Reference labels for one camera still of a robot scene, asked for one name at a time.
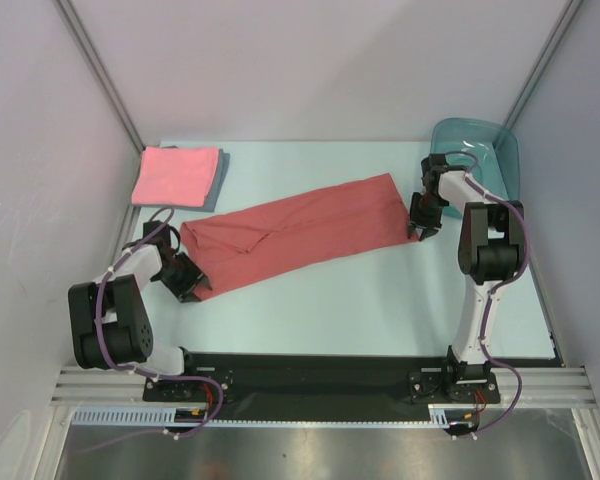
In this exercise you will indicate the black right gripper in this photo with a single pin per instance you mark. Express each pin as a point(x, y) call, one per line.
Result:
point(424, 220)

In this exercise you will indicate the aluminium front rail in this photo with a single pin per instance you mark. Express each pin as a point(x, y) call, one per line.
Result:
point(548, 388)

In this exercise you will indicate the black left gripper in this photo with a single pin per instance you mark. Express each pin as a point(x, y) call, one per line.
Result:
point(183, 290)

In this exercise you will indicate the folded pink t shirt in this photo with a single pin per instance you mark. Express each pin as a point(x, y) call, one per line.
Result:
point(145, 189)

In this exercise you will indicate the teal plastic basin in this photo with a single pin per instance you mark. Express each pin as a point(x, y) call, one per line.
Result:
point(488, 150)

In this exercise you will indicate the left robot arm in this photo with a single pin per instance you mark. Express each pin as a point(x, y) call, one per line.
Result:
point(110, 326)

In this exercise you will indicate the grey slotted cable duct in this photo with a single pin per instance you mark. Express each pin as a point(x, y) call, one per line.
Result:
point(421, 416)

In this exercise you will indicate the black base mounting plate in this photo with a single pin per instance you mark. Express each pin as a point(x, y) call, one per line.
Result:
point(323, 383)

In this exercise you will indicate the right aluminium corner post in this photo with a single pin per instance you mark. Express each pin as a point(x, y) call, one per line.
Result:
point(557, 36)

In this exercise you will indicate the left aluminium corner post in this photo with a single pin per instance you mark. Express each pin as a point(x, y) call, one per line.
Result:
point(89, 52)

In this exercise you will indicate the red t shirt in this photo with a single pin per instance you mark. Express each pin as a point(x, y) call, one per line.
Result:
point(245, 247)

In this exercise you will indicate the aluminium corner post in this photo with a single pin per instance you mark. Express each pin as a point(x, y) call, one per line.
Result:
point(89, 52)
point(557, 36)

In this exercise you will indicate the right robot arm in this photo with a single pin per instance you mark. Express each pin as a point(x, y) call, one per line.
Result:
point(492, 253)

